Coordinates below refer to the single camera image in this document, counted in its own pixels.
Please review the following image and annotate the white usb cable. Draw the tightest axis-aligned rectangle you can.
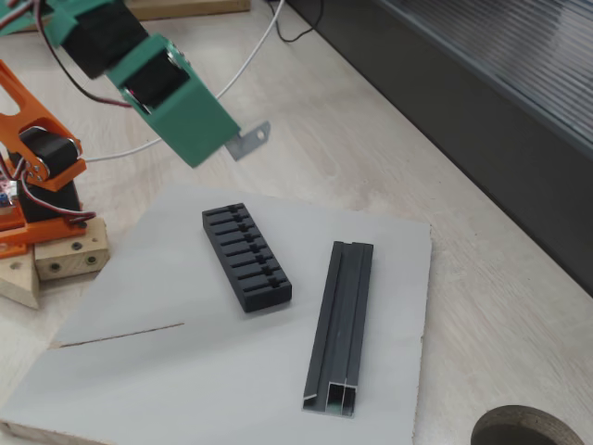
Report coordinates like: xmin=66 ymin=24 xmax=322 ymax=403
xmin=84 ymin=0 xmax=288 ymax=164

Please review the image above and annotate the red controller board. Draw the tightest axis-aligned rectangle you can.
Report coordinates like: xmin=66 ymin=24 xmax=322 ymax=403
xmin=0 ymin=172 xmax=20 ymax=210

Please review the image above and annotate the black aluminium profile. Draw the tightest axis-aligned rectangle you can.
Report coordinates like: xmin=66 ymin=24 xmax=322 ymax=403
xmin=301 ymin=240 xmax=376 ymax=417

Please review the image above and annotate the grey board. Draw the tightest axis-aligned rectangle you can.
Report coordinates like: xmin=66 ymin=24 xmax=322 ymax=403
xmin=0 ymin=184 xmax=434 ymax=445

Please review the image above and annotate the base servo wire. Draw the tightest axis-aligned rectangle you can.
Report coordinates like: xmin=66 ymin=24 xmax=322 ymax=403
xmin=8 ymin=156 xmax=98 ymax=230

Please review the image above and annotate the thin black cable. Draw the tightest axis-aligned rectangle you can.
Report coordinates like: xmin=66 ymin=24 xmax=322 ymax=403
xmin=276 ymin=0 xmax=323 ymax=44

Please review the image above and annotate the light wooden base block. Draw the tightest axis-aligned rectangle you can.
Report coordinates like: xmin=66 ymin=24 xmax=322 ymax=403
xmin=0 ymin=217 xmax=110 ymax=312

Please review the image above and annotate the gripper servo wire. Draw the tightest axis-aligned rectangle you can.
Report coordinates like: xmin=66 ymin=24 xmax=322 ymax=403
xmin=38 ymin=7 xmax=136 ymax=110

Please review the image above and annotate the black slotted plastic block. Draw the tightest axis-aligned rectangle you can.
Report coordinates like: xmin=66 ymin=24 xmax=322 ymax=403
xmin=201 ymin=201 xmax=294 ymax=314

